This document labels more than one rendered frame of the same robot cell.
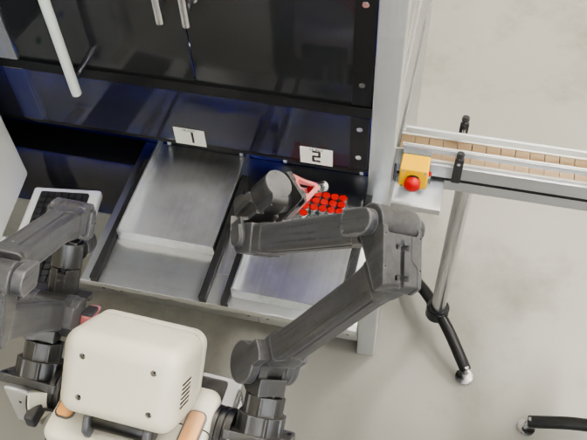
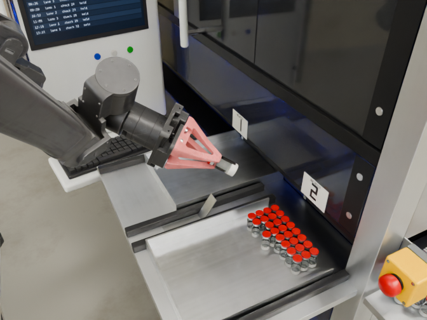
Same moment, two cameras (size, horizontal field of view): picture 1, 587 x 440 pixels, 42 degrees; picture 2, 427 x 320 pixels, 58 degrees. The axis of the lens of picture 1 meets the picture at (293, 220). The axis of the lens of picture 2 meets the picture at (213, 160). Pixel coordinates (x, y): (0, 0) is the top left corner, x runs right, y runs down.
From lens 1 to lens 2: 1.19 m
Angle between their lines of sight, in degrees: 37
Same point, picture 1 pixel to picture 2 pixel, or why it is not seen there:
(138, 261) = (134, 181)
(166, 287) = (123, 207)
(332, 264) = (246, 297)
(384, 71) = (412, 94)
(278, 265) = (204, 258)
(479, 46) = not seen: outside the picture
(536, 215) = not seen: outside the picture
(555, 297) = not seen: outside the picture
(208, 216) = (207, 190)
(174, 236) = (172, 184)
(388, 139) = (386, 206)
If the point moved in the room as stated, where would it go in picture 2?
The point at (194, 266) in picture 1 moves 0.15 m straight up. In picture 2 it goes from (155, 211) to (150, 166)
